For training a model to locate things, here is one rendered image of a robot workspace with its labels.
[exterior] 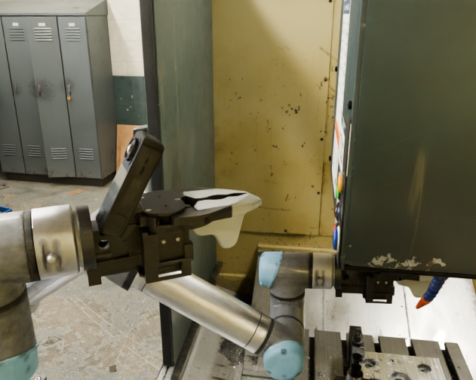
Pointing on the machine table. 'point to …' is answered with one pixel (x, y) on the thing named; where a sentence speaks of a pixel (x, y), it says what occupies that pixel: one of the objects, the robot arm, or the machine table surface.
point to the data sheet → (343, 60)
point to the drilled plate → (408, 366)
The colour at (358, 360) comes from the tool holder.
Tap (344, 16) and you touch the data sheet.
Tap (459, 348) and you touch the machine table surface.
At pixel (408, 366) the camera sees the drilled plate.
